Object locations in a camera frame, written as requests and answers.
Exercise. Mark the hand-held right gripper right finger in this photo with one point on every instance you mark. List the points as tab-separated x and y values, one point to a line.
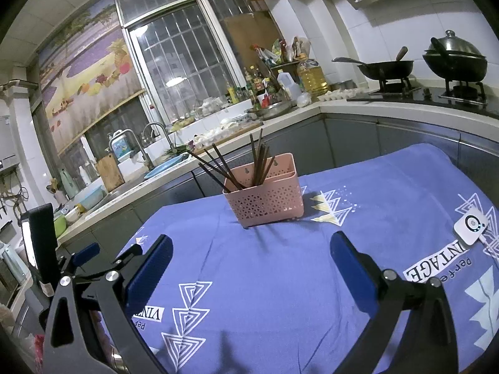
351	272

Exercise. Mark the pink perforated plastic basket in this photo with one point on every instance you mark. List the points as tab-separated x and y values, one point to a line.
265	202

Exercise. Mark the blue wash basin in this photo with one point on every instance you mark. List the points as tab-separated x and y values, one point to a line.
163	168

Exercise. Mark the black frying pan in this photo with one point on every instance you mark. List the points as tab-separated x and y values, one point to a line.
386	69

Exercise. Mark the metal basin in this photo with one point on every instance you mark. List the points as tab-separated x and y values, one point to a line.
273	110

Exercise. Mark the chrome curved faucet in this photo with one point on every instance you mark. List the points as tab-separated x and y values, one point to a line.
161	130

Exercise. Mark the turquoise plastic tub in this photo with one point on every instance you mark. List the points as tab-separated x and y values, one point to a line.
90	198

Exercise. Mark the white square device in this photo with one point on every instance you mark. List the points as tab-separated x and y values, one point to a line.
469	226

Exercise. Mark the black gas stove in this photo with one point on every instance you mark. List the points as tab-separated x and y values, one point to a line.
413	95

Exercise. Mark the yellow cooking oil bottle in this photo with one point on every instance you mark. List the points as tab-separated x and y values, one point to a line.
312	80

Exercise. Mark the kitchen counter with grey cabinets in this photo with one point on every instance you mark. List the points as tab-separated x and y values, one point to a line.
351	140

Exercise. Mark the white canister with blue label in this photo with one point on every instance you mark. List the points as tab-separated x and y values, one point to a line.
121	148

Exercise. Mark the wooden cutting board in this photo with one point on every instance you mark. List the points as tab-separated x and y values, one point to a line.
110	173

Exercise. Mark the bundle of brown chopsticks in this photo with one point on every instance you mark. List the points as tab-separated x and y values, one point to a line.
260	167

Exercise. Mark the green bowl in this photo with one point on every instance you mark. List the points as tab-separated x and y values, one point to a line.
59	226

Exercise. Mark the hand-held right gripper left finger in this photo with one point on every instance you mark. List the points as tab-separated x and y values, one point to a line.
150	268

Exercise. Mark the chrome angular faucet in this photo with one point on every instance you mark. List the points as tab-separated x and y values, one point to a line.
138	144

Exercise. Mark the black wok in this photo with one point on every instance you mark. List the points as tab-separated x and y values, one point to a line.
456	66

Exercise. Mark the steel wok lid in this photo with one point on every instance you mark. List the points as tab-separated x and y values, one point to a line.
454	45

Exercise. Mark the pale green thermos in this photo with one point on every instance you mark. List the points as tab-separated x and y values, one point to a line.
67	183

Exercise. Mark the brown cardboard panel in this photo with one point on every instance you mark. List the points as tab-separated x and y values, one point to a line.
249	43

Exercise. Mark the blue printed cloth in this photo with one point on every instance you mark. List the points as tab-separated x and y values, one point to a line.
273	280

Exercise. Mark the tray of white eggs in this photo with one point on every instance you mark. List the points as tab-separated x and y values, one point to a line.
341	94

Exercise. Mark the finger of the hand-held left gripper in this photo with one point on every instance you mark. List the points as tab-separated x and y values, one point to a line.
128	254
86	253

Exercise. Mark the pile of white dishes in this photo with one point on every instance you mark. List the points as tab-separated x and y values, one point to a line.
222	124

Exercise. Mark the fruit wall poster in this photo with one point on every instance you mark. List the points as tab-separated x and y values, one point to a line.
85	70

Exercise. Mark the pale countertop oven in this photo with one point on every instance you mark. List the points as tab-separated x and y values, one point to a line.
11	272

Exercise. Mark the white water heater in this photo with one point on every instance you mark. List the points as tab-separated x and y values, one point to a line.
7	144

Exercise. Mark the white plastic jug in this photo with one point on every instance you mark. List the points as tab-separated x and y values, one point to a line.
288	85

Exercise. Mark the barred window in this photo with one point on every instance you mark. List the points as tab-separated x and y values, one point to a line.
175	58

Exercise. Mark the row of sauce bottles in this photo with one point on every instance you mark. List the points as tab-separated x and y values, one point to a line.
253	85

